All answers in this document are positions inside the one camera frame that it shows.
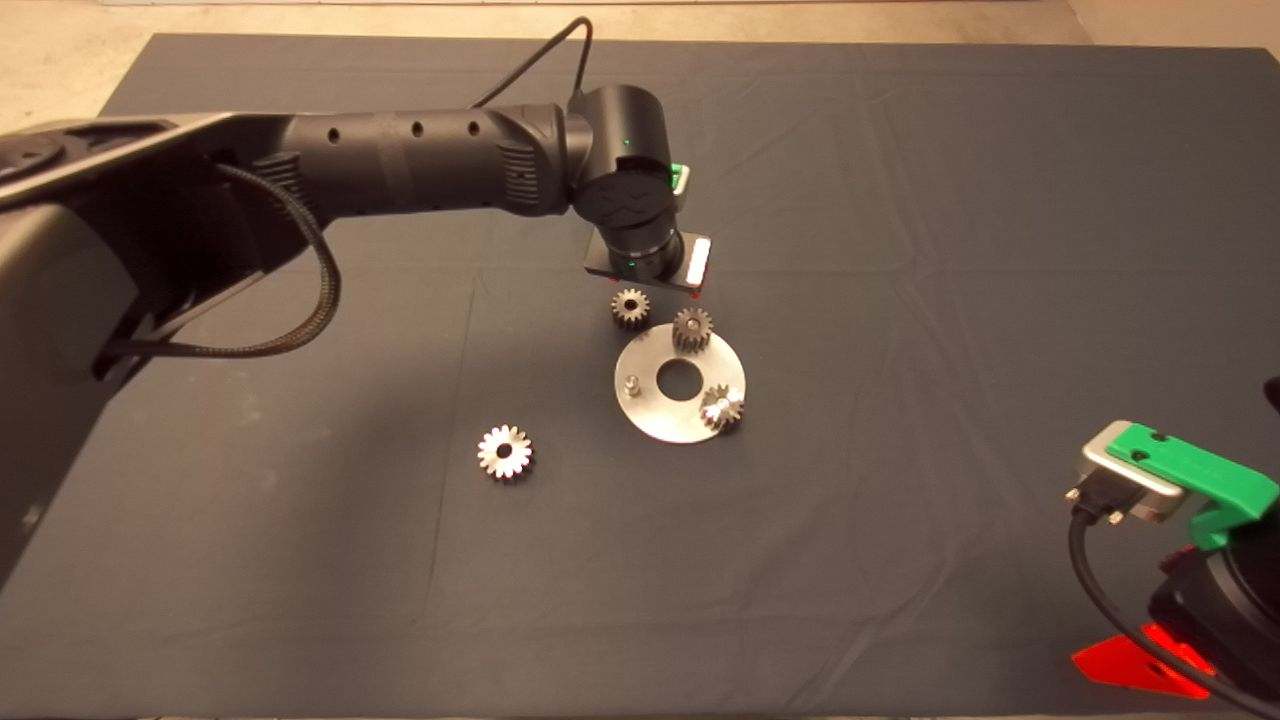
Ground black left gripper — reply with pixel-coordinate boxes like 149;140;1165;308
584;231;714;300

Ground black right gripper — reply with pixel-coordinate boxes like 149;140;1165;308
1070;545;1242;701

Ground large steel gear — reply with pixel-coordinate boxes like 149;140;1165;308
477;425;535;482

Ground round metal plate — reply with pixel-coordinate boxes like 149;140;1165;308
614;323;747;444

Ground dark grey table cloth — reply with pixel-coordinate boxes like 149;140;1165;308
0;32;1280;720

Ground silver right camera box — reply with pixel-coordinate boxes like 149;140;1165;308
1065;420;1193;526

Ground green right camera mount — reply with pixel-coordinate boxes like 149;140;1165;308
1112;423;1280;553

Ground black left camera cable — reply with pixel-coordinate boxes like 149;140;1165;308
470;15;594;109

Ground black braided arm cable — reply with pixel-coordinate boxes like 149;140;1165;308
98;163;343;361

